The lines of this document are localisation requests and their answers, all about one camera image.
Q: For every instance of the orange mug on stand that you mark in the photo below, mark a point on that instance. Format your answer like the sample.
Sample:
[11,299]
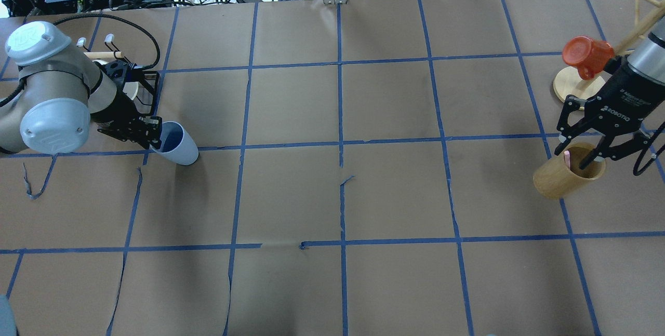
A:
[588,55]

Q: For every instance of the wooden mug tree stand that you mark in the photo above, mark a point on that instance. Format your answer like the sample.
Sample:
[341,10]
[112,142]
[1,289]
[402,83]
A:
[567,81]

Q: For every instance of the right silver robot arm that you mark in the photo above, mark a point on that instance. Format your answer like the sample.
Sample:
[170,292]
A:
[651,50]

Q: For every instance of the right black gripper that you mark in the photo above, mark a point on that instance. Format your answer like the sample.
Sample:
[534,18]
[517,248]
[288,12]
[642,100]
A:
[623,93]

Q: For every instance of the light blue cup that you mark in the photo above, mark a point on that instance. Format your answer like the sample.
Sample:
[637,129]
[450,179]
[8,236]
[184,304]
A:
[176,144]

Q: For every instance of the pink chopstick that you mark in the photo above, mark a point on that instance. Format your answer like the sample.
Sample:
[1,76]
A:
[567,159]

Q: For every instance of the white mug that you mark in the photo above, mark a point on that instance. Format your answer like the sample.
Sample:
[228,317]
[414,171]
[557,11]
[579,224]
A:
[130,89]

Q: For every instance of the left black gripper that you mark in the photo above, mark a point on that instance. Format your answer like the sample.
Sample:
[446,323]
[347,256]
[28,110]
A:
[115,110]

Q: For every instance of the bamboo chopstick holder cup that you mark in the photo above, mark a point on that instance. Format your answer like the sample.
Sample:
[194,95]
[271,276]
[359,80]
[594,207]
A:
[554,181]

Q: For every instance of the black wire mug rack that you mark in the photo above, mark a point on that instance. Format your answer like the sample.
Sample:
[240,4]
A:
[140,86]

